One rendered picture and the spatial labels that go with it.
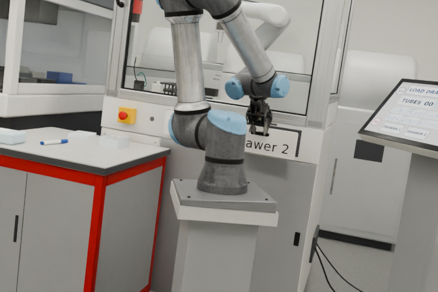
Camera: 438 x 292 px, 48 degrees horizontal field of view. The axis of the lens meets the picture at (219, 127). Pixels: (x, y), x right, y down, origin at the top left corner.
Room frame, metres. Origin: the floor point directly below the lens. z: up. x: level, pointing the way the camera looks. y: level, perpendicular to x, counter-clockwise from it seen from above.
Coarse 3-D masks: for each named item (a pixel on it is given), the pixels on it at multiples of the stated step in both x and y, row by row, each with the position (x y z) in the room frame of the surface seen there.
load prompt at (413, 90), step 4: (412, 88) 1.94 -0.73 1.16; (416, 88) 1.92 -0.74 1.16; (420, 88) 1.91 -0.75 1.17; (424, 88) 1.89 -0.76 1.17; (428, 88) 1.88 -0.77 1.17; (432, 88) 1.87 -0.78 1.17; (436, 88) 1.85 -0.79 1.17; (408, 92) 1.93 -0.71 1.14; (412, 92) 1.92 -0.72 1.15; (416, 92) 1.90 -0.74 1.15; (420, 92) 1.89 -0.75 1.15; (424, 92) 1.88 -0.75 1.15; (428, 92) 1.86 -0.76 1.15; (432, 92) 1.85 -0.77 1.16; (436, 92) 1.84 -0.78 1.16; (428, 96) 1.84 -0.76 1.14; (432, 96) 1.83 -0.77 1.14; (436, 96) 1.82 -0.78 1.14
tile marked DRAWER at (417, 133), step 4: (408, 128) 1.77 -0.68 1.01; (412, 128) 1.76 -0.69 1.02; (416, 128) 1.75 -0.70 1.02; (420, 128) 1.74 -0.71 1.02; (404, 132) 1.77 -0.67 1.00; (408, 132) 1.76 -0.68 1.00; (412, 132) 1.75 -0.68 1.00; (416, 132) 1.73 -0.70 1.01; (420, 132) 1.72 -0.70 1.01; (424, 132) 1.71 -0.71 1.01; (428, 132) 1.70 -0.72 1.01; (408, 136) 1.74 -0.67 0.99; (412, 136) 1.73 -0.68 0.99; (416, 136) 1.72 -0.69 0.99; (420, 136) 1.71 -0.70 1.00; (424, 136) 1.70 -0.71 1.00
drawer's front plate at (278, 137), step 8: (248, 128) 1.98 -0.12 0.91; (256, 128) 1.97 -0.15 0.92; (272, 128) 1.97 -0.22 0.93; (248, 136) 1.98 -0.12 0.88; (256, 136) 1.97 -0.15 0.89; (264, 136) 1.96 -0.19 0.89; (272, 136) 1.95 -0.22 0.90; (280, 136) 1.94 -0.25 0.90; (288, 136) 1.94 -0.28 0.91; (296, 136) 1.93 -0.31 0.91; (248, 144) 1.98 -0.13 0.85; (256, 144) 1.97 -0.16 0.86; (264, 144) 1.96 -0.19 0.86; (272, 144) 1.95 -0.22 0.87; (280, 144) 1.94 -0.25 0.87; (288, 144) 1.93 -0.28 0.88; (296, 144) 1.93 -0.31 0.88; (248, 152) 1.98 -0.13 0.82; (256, 152) 1.97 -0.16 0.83; (264, 152) 1.96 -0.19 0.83; (272, 152) 1.95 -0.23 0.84; (280, 152) 1.94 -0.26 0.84; (288, 152) 1.93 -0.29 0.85
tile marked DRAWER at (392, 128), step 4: (384, 124) 1.87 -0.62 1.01; (388, 124) 1.85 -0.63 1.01; (392, 124) 1.84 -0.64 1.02; (396, 124) 1.83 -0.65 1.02; (400, 124) 1.81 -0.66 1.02; (380, 128) 1.86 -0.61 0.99; (384, 128) 1.85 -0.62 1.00; (388, 128) 1.83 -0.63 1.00; (392, 128) 1.82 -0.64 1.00; (396, 128) 1.81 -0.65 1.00; (400, 128) 1.80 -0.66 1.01; (388, 132) 1.82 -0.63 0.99; (392, 132) 1.81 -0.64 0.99; (396, 132) 1.79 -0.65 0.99
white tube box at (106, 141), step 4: (104, 136) 2.03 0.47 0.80; (108, 136) 2.06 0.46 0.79; (124, 136) 2.09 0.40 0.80; (100, 140) 1.98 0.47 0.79; (104, 140) 1.98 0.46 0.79; (108, 140) 1.98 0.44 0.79; (112, 140) 1.97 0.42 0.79; (116, 140) 1.97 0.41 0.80; (120, 140) 1.99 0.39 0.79; (124, 140) 2.04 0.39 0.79; (128, 140) 2.09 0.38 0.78; (100, 144) 1.98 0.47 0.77; (104, 144) 1.98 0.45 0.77; (108, 144) 1.98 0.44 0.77; (112, 144) 1.97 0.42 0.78; (116, 144) 1.97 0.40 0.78; (120, 144) 2.00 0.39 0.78; (124, 144) 2.05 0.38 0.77; (112, 148) 1.97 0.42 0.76; (116, 148) 1.97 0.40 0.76
